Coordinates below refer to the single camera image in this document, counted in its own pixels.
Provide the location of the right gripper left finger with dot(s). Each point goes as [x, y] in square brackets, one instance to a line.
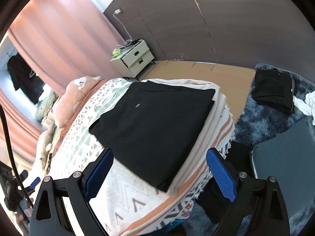
[95, 173]

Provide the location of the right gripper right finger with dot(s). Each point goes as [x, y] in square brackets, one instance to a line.
[221, 174]

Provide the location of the black garment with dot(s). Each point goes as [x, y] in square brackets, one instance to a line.
[153, 128]

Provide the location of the folded black clothes pile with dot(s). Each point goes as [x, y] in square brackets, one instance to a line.
[274, 89]

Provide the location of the dark hanging clothes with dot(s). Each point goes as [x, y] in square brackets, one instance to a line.
[24, 78]

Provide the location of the white patterned bedspread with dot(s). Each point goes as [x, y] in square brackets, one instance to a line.
[126, 204]

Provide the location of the beige plush toy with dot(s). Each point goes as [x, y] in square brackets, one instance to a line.
[44, 145]

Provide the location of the rumpled light quilt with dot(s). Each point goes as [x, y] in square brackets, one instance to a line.
[45, 105]

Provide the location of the orange patterned pillow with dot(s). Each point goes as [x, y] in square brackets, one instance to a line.
[76, 92]

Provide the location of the white cloth on rug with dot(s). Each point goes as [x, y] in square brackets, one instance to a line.
[307, 107]

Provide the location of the cream bedside cabinet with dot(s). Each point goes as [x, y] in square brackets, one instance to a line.
[132, 60]

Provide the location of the green item on cabinet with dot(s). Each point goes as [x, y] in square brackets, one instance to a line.
[116, 52]

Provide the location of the pink curtain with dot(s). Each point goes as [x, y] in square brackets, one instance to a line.
[62, 40]

